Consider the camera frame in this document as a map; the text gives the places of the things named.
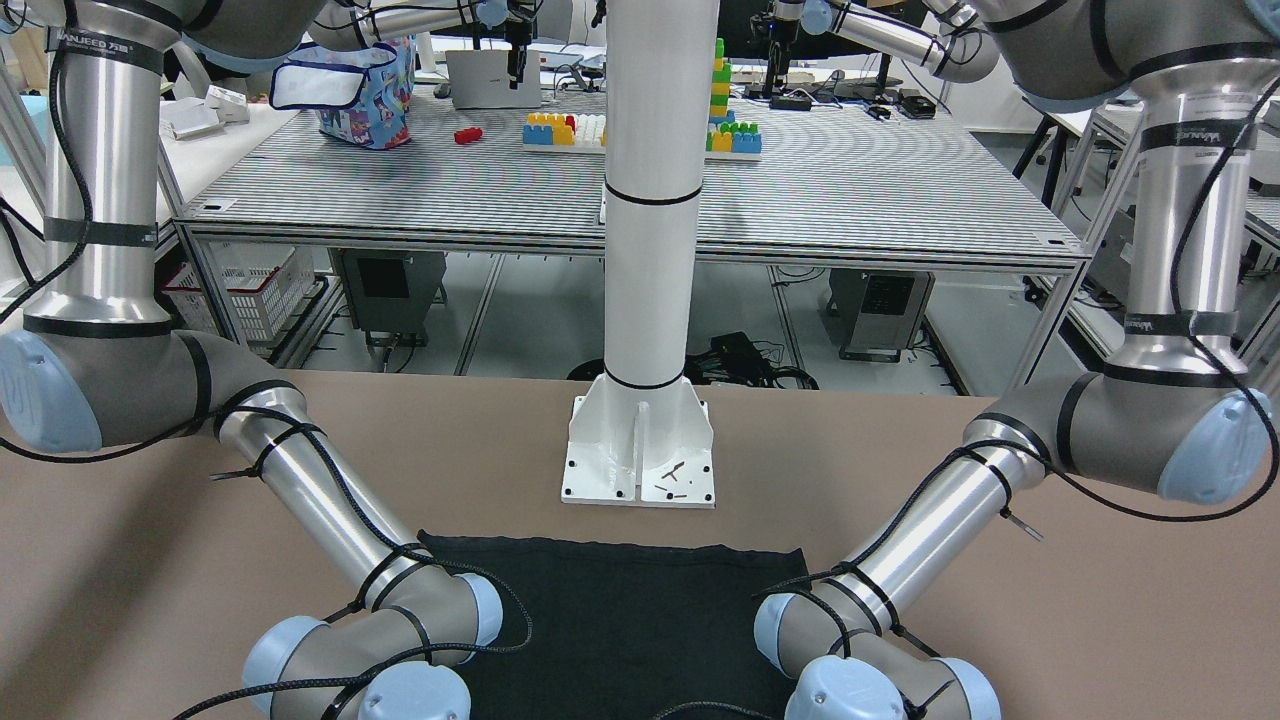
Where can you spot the black t-shirt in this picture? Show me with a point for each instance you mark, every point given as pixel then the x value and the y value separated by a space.
pixel 622 631

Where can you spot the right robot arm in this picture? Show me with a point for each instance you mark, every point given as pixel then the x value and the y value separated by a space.
pixel 98 363

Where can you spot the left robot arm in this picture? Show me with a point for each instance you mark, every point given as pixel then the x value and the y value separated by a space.
pixel 1169 414

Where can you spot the toy block set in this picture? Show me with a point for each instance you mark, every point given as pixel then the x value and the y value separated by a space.
pixel 564 132

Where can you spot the grey computer case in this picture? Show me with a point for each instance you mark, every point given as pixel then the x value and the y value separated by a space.
pixel 879 311

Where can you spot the striped metal work table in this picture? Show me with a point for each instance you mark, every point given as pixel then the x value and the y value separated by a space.
pixel 832 187

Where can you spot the red toy block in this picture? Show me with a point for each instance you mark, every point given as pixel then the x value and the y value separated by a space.
pixel 468 135

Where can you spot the stacked toy block tower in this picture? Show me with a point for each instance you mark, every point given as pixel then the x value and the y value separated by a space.
pixel 728 137

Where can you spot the colourful tote bag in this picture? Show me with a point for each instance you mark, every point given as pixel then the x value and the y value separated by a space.
pixel 361 97

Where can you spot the white plastic basket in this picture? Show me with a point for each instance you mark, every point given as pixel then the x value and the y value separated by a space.
pixel 265 283

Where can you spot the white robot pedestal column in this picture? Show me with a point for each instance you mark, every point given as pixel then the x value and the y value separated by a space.
pixel 641 436

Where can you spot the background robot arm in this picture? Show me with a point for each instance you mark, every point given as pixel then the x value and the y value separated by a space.
pixel 964 52

